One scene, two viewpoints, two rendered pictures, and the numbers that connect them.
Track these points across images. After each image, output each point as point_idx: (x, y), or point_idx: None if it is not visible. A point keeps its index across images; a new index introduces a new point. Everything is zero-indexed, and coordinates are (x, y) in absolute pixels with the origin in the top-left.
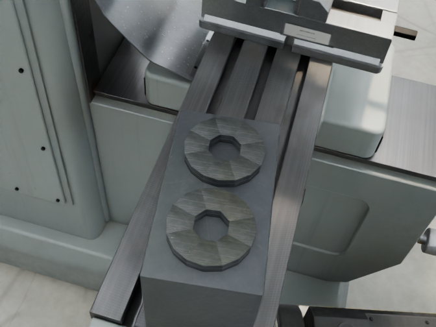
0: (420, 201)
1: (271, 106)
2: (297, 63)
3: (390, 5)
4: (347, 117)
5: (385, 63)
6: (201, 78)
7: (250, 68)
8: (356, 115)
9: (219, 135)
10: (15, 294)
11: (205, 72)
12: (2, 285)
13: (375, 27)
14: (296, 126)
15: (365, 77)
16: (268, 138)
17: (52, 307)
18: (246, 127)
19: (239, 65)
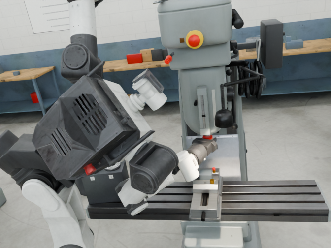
0: None
1: (165, 197)
2: (187, 200)
3: (211, 207)
4: (188, 233)
5: (226, 243)
6: (173, 182)
7: (181, 191)
8: (190, 235)
9: (115, 163)
10: (177, 236)
11: (176, 183)
12: (179, 232)
13: (195, 204)
14: (158, 203)
15: (214, 237)
16: (116, 170)
17: (175, 247)
18: (117, 166)
19: (182, 188)
